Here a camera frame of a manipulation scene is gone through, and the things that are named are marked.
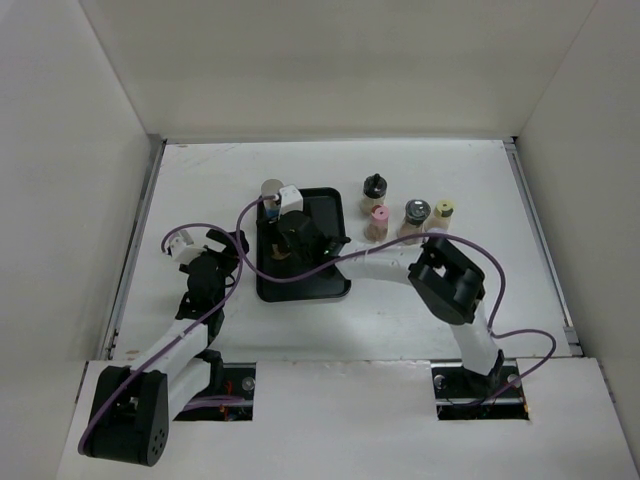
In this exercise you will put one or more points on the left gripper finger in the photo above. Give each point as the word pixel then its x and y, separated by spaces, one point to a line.
pixel 241 244
pixel 221 237

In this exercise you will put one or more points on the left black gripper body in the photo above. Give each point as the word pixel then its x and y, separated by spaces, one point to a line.
pixel 226 263

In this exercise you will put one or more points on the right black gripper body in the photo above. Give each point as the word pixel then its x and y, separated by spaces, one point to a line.
pixel 306 259

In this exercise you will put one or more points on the black round cap spice bottle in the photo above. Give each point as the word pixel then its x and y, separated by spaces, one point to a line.
pixel 281 252

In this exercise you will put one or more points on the silver lid blue label jar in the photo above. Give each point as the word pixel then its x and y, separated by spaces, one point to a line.
pixel 270 192

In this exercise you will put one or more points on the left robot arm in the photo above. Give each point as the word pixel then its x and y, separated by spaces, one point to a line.
pixel 134 405

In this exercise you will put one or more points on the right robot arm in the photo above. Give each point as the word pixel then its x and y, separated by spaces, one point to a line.
pixel 449 283

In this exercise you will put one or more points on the black rectangular plastic tray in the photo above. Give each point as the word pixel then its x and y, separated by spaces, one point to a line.
pixel 324 206

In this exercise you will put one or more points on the pink cap spice bottle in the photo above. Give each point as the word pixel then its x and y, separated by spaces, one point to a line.
pixel 377 228

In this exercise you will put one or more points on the black knob cap spice bottle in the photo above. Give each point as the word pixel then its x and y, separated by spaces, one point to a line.
pixel 373 193

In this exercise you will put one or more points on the black flip cap spice bottle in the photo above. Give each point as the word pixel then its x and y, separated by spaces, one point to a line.
pixel 417 211

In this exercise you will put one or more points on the yellow cap spice bottle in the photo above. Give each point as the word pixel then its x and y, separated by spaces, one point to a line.
pixel 440 218

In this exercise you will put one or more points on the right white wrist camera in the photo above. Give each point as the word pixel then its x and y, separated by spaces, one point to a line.
pixel 290 199

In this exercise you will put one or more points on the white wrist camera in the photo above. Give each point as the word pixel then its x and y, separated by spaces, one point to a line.
pixel 290 199
pixel 181 247

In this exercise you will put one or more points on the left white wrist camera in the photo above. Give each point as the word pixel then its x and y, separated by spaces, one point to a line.
pixel 181 247

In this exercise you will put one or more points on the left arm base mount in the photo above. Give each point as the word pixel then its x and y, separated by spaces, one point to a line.
pixel 228 397

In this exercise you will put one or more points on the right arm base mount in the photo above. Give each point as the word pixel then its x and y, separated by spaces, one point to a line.
pixel 458 400

